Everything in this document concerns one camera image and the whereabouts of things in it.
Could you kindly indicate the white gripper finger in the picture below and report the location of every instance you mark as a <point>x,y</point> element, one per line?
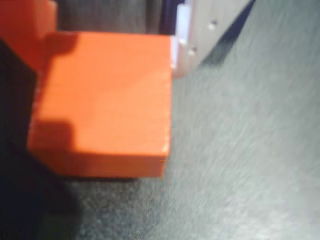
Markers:
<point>200,30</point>

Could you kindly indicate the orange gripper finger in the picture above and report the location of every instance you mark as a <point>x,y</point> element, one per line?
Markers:
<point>22,27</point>

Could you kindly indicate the orange wooden cube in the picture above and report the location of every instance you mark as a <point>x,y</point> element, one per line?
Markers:
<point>105,100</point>

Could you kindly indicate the black table mat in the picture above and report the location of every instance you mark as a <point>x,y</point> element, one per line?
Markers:
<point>237,150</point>

